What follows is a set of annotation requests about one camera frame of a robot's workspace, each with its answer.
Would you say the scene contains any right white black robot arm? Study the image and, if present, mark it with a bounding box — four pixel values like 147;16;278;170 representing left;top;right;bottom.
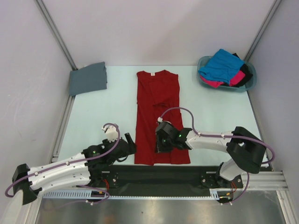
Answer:
155;121;266;188

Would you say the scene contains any folded grey t shirt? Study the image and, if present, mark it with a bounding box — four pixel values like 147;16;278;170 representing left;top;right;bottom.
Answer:
69;62;107;96

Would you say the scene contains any right aluminium corner post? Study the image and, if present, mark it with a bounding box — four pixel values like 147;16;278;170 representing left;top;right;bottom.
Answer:
244;0;284;61

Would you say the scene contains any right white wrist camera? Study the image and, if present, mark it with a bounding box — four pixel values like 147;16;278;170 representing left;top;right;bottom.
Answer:
157;117;163;124

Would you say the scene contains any black t shirt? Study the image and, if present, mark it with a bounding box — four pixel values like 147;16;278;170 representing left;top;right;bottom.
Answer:
232;63;253;88

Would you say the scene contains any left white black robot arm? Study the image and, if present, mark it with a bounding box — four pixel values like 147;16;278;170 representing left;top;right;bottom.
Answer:
5;133;136;205

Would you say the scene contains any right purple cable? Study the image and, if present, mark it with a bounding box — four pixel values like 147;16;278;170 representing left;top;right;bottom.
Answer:
158;107;276;205

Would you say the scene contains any teal plastic basket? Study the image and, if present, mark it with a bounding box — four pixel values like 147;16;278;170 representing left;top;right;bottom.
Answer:
197;56;257;92

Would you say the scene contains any white cable duct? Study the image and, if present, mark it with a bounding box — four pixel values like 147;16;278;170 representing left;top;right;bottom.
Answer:
43;189;107;200
210;189;234;200

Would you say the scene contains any pink t shirt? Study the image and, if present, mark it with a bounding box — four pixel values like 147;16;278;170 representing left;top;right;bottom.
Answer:
199;71;245;88

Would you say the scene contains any aluminium front rail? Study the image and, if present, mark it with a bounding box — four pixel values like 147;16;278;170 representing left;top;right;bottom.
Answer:
247;171;288;191

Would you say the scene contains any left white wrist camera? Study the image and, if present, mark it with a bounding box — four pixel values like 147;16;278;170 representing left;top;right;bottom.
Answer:
102;125;119;142

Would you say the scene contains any aluminium corner post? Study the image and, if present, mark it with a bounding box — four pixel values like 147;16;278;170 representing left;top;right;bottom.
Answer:
34;0;77;70
244;0;284;61

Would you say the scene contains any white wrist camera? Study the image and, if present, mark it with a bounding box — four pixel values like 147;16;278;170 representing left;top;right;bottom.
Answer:
157;117;163;124
102;125;119;142

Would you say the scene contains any blue t shirt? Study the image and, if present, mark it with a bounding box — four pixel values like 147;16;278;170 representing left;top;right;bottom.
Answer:
198;49;244;84

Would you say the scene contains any left white cable duct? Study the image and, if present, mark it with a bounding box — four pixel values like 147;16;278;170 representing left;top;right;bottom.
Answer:
43;189;107;200

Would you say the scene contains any right white cable duct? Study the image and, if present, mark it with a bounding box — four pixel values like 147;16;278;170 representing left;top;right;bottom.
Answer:
210;189;234;200

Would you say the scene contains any left aluminium corner post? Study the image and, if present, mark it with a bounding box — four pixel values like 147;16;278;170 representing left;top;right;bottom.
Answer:
34;0;77;70

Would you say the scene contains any red t shirt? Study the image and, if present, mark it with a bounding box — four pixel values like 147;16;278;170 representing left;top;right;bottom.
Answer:
135;70;191;165

